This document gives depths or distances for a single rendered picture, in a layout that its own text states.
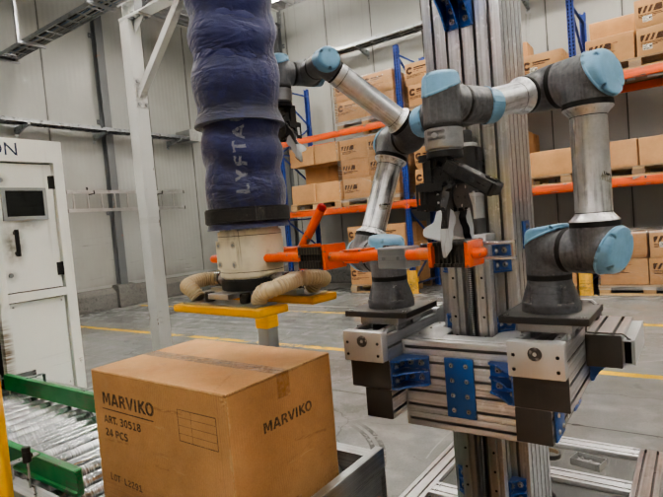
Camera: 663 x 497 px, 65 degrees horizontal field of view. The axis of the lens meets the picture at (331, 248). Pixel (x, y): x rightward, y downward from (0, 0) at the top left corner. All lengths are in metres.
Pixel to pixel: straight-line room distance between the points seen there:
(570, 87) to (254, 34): 0.78
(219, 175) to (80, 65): 10.45
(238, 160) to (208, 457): 0.73
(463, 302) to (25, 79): 10.10
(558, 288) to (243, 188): 0.85
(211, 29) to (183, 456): 1.07
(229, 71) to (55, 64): 10.18
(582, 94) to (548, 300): 0.52
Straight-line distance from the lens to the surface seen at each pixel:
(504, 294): 1.71
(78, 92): 11.54
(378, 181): 1.84
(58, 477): 2.00
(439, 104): 1.05
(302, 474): 1.53
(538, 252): 1.47
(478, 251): 1.02
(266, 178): 1.34
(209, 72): 1.38
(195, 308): 1.40
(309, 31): 12.31
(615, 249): 1.39
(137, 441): 1.63
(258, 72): 1.38
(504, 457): 1.81
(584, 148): 1.41
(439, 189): 1.04
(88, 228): 11.12
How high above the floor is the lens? 1.32
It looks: 3 degrees down
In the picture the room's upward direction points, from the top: 5 degrees counter-clockwise
